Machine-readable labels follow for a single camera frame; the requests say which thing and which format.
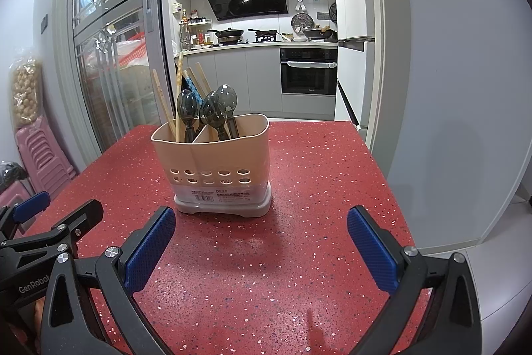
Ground clear bag of beige balls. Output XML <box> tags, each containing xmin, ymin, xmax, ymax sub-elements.
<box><xmin>10</xmin><ymin>58</ymin><xmax>44</xmax><ymax>129</ymax></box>

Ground plain wooden chopstick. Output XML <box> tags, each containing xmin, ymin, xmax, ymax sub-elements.
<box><xmin>152</xmin><ymin>69</ymin><xmax>177</xmax><ymax>136</ymax></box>
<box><xmin>185</xmin><ymin>67</ymin><xmax>206</xmax><ymax>95</ymax></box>
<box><xmin>195</xmin><ymin>63</ymin><xmax>214</xmax><ymax>94</ymax></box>

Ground white towel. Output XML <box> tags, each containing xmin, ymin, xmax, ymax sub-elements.
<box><xmin>287</xmin><ymin>61</ymin><xmax>337</xmax><ymax>70</ymax></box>

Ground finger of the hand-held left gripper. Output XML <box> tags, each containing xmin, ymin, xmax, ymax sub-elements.
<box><xmin>0</xmin><ymin>191</ymin><xmax>51</xmax><ymax>239</ymax></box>
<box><xmin>0</xmin><ymin>199</ymin><xmax>104</xmax><ymax>258</ymax></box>

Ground black plastic bag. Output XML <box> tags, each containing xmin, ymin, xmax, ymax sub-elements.
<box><xmin>0</xmin><ymin>160</ymin><xmax>28</xmax><ymax>189</ymax></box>

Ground black built-in oven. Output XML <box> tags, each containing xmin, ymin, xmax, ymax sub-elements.
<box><xmin>279</xmin><ymin>47</ymin><xmax>338</xmax><ymax>95</ymax></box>

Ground beige plastic cutlery holder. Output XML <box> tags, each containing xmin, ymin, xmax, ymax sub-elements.
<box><xmin>150</xmin><ymin>113</ymin><xmax>273</xmax><ymax>216</ymax></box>

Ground single pink plastic stool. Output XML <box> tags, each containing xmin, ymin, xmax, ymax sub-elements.
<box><xmin>0</xmin><ymin>178</ymin><xmax>35</xmax><ymax>214</ymax></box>

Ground grey kitchen cabinet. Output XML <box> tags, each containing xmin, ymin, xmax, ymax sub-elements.
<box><xmin>172</xmin><ymin>45</ymin><xmax>283</xmax><ymax>118</ymax></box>

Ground black frying pan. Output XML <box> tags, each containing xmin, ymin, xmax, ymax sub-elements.
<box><xmin>248</xmin><ymin>28</ymin><xmax>278</xmax><ymax>42</ymax></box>

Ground stack of pink stools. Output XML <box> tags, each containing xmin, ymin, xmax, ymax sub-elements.
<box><xmin>14</xmin><ymin>118</ymin><xmax>77</xmax><ymax>193</ymax></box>

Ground red plastic basket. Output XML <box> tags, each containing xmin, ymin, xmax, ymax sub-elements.
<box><xmin>118</xmin><ymin>33</ymin><xmax>146</xmax><ymax>67</ymax></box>

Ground dark wok with food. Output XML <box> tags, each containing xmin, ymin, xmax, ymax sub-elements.
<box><xmin>303</xmin><ymin>26</ymin><xmax>335</xmax><ymax>40</ymax></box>

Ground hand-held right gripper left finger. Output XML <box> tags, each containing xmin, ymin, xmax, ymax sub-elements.
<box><xmin>39</xmin><ymin>206</ymin><xmax>176</xmax><ymax>355</ymax></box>

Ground row of seasoning bottles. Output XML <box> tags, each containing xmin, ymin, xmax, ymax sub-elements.
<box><xmin>178</xmin><ymin>3</ymin><xmax>213</xmax><ymax>50</ymax></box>

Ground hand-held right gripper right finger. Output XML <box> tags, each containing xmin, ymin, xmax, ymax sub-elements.
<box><xmin>347</xmin><ymin>205</ymin><xmax>483</xmax><ymax>355</ymax></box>

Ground dark translucent plastic spoon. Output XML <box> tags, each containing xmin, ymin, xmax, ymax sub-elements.
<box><xmin>177</xmin><ymin>89</ymin><xmax>201</xmax><ymax>143</ymax></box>
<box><xmin>195</xmin><ymin>90</ymin><xmax>220</xmax><ymax>140</ymax></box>
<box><xmin>216</xmin><ymin>84</ymin><xmax>240</xmax><ymax>139</ymax></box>
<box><xmin>203</xmin><ymin>99</ymin><xmax>230</xmax><ymax>141</ymax></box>

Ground sliding glass door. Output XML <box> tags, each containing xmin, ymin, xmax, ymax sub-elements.
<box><xmin>54</xmin><ymin>0</ymin><xmax>175</xmax><ymax>156</ymax></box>

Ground black wok with handle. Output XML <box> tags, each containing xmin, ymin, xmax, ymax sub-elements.
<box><xmin>207</xmin><ymin>28</ymin><xmax>246</xmax><ymax>44</ymax></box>

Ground blue patterned chopstick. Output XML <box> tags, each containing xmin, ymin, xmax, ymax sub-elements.
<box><xmin>184</xmin><ymin>74</ymin><xmax>205</xmax><ymax>100</ymax></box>

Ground yellow patterned chopstick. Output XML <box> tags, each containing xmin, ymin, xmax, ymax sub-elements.
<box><xmin>175</xmin><ymin>51</ymin><xmax>186</xmax><ymax>143</ymax></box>

